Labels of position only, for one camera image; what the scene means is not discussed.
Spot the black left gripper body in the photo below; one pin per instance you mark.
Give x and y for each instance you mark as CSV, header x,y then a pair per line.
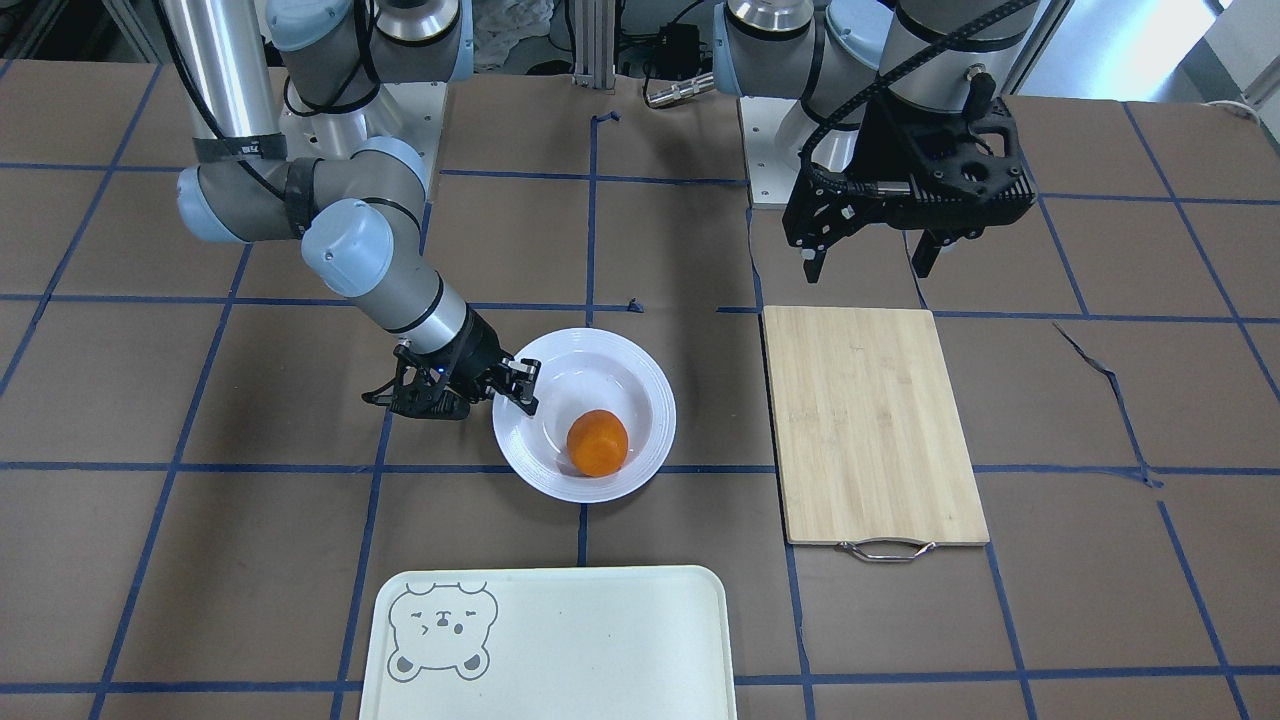
x,y
882,140

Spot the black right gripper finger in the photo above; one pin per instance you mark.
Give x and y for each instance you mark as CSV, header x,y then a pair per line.
x,y
516,380

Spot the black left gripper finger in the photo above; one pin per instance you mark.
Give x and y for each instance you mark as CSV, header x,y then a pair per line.
x,y
926,252
813,252

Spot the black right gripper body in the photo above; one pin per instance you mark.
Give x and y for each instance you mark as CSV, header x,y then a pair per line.
x,y
481,351

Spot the white round plate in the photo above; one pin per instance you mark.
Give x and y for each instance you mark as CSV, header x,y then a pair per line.
x,y
583,369

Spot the orange fruit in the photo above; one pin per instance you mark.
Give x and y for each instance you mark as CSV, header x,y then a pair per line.
x,y
598,443

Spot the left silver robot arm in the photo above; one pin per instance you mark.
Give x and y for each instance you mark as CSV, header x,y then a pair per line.
x,y
835,56

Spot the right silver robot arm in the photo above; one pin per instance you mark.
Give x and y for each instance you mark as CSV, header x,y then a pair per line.
x,y
311,165

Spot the cream bear tray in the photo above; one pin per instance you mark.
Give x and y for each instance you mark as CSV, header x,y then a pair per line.
x,y
650,642

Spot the bamboo cutting board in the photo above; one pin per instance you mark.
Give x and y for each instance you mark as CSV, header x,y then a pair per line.
x,y
870,447

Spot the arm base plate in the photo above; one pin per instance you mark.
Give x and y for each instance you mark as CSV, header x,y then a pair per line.
x,y
412,112
773,129

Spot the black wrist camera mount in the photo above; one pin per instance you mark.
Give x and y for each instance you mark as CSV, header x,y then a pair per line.
x,y
963,175

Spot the aluminium frame post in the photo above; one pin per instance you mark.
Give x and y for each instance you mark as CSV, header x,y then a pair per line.
x,y
594,34

